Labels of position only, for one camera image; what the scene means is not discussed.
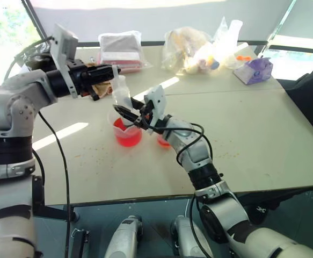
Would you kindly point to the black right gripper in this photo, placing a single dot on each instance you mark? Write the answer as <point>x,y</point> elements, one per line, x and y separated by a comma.
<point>145,117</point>

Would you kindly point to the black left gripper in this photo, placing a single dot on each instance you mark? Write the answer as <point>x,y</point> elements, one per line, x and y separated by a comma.
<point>78,75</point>

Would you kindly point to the clear plastic flask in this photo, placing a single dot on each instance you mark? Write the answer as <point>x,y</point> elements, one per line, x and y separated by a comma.
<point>120,91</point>

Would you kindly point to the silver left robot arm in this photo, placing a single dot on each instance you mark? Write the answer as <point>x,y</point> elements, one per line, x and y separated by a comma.
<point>19,91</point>

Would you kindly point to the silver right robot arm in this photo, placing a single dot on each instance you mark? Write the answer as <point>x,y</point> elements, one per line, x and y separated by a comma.
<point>226,209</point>

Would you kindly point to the large clear cup red liquid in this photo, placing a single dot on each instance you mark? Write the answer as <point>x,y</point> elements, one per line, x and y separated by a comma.
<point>129,137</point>

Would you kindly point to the small clear cup red liquid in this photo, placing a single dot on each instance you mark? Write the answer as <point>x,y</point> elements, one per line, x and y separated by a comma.
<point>162,142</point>

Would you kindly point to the red flat package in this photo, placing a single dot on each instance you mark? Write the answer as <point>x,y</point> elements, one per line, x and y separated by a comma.
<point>129,65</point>

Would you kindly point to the clear bag with grey cloth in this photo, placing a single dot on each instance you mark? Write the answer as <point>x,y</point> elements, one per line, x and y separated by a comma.
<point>120,44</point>

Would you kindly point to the plastic bag of toys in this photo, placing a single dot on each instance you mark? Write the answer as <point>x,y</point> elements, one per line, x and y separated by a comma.
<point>185,51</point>

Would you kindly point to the clear empty plastic bag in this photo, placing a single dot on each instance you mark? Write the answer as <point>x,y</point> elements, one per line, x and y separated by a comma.
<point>228,43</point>

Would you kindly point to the small orange plastic piece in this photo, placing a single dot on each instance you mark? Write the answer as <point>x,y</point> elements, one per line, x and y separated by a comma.
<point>243,57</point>

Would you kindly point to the purple tissue pack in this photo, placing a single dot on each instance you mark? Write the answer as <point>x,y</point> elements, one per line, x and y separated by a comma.
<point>254,70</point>

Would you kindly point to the silver robot leg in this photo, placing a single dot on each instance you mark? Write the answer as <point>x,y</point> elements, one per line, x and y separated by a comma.
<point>184,236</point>
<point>124,236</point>

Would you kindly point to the black shoe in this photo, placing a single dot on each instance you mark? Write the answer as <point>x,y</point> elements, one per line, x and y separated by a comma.
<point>258,212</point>

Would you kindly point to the black garment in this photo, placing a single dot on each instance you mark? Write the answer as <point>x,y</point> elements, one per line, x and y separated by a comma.
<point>312,91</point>

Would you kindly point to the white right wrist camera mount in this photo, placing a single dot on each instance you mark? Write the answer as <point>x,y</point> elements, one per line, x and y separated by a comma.
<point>157,100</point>

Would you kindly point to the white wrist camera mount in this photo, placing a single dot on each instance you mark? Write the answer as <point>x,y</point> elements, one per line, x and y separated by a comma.
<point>62,45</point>
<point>157,100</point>

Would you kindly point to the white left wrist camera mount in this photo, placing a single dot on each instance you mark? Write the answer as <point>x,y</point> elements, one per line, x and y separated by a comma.
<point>62,45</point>

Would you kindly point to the black table frame bar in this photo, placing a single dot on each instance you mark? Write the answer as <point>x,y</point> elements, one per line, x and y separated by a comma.
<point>54,213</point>

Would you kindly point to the black table leg bracket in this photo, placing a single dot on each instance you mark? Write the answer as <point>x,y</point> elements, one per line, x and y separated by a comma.
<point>79,243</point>

